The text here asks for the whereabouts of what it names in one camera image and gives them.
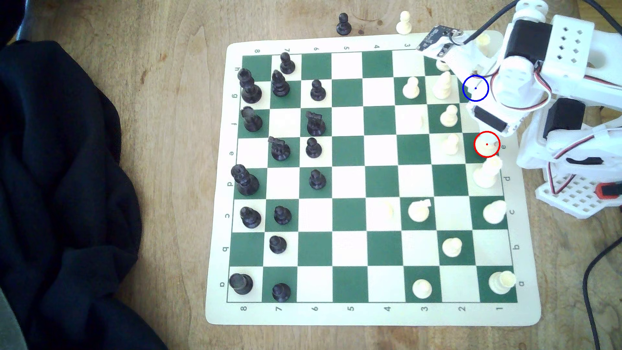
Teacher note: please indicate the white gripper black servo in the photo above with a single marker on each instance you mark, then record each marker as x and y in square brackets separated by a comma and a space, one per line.
[489, 118]

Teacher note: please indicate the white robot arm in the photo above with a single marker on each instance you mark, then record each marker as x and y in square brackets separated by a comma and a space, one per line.
[573, 43]

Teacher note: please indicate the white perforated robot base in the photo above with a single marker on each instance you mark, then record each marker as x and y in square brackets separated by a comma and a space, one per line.
[578, 197]

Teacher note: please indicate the white chess pawn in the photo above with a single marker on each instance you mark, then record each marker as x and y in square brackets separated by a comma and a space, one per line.
[411, 89]
[452, 247]
[449, 117]
[403, 24]
[416, 120]
[387, 209]
[451, 145]
[422, 289]
[442, 64]

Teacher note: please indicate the white chess queen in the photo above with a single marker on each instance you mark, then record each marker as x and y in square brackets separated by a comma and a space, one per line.
[487, 174]

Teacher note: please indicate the white chess bishop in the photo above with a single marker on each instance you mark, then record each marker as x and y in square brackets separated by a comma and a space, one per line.
[494, 212]
[442, 86]

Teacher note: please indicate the white chess knight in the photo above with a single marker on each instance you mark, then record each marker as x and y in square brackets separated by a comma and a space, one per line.
[418, 211]

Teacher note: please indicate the green white chess board mat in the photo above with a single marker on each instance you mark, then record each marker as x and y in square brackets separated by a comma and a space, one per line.
[347, 150]

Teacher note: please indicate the black chess pawn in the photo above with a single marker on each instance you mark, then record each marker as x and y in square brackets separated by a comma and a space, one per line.
[344, 25]
[317, 180]
[277, 245]
[287, 64]
[281, 292]
[282, 216]
[318, 91]
[314, 148]

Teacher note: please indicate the black chess knight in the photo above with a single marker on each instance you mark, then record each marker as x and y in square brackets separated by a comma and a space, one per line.
[316, 125]
[280, 150]

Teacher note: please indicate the black chess bishop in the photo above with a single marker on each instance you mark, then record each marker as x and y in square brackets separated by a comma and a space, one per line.
[280, 85]
[250, 218]

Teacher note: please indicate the black chess king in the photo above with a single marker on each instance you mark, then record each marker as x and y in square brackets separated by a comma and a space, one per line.
[249, 90]

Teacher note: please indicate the black chess queen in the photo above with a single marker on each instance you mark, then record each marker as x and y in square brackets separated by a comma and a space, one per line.
[245, 182]

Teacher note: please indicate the black cloth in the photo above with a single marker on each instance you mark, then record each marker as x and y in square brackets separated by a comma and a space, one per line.
[58, 194]

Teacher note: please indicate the black rounded object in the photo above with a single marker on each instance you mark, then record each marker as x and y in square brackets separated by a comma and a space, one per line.
[9, 14]

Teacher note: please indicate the black camera circuit board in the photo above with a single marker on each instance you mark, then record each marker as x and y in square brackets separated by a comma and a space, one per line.
[437, 39]

